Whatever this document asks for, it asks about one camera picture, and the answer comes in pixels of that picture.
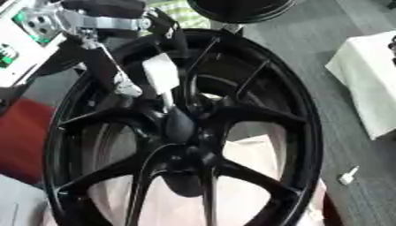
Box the green white checked table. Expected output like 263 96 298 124
147 0 214 30

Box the black round wheel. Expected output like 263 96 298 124
186 0 299 25

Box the pale pink sheet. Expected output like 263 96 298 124
85 123 328 226

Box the black spoked wheel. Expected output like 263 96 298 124
42 27 325 226

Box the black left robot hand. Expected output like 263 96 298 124
57 0 191 99

